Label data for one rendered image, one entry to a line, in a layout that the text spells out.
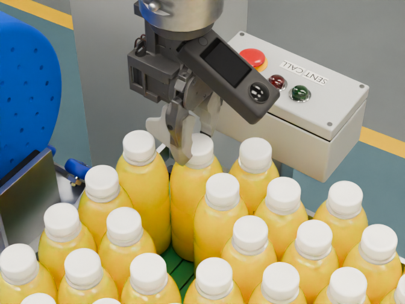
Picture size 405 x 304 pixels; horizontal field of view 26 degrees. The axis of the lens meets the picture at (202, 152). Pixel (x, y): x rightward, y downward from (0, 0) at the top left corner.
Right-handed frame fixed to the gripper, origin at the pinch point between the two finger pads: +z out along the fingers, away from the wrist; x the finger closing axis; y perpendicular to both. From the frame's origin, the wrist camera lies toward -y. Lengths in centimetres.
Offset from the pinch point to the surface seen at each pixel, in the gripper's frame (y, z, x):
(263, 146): -6.6, -0.7, -4.3
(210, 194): -5.7, -0.5, 5.6
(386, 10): 45, 109, -176
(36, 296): 1.1, -0.7, 27.5
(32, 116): 22.7, 3.0, 5.4
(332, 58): 47, 109, -143
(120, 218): 0.5, -0.7, 14.4
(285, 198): -13.1, -0.7, 1.3
